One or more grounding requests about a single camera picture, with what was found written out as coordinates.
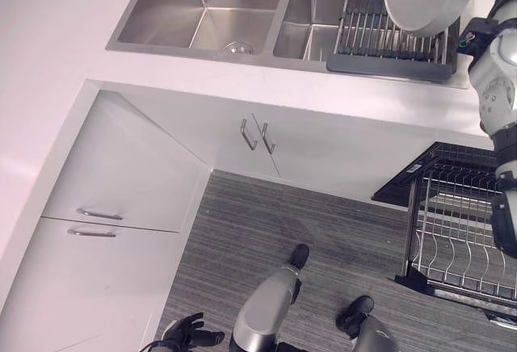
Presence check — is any round metal sink drain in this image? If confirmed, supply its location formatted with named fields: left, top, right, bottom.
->
left=221, top=40, right=256, bottom=56

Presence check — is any wire dishwasher rack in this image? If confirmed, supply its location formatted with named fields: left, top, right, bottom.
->
left=403, top=161, right=517, bottom=309

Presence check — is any stainless steel double sink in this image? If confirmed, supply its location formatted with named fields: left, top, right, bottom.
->
left=105, top=0, right=472, bottom=89

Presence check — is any silver cabinet handle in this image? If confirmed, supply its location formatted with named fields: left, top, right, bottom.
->
left=260, top=122, right=276, bottom=154
left=76, top=207, right=124, bottom=221
left=66, top=228, right=117, bottom=239
left=239, top=118, right=259, bottom=151

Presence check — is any white cabinet door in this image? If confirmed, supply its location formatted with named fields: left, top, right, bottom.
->
left=120, top=95, right=281, bottom=179
left=252, top=110, right=498, bottom=208
left=39, top=89, right=212, bottom=234
left=0, top=216, right=183, bottom=352

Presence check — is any white round bowl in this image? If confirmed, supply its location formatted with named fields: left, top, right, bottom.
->
left=381, top=0, right=476, bottom=39

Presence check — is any black left robot foot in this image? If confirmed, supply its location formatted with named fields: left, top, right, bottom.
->
left=288, top=243, right=310, bottom=273

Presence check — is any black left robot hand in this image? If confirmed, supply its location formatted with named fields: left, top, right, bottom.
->
left=161, top=312, right=225, bottom=352

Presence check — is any metal dish drying rack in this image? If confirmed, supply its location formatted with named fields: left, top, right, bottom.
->
left=326, top=0, right=462, bottom=84

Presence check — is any silver left robot leg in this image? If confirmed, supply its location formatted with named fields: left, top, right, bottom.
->
left=229, top=265, right=303, bottom=352

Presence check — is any black dishwasher body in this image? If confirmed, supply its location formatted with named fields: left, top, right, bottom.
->
left=371, top=140, right=517, bottom=331

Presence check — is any silver robot leg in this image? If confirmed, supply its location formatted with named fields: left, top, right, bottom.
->
left=229, top=265, right=303, bottom=352
left=351, top=313, right=410, bottom=352

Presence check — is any silver right robot leg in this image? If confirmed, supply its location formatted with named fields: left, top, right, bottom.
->
left=351, top=313, right=410, bottom=352

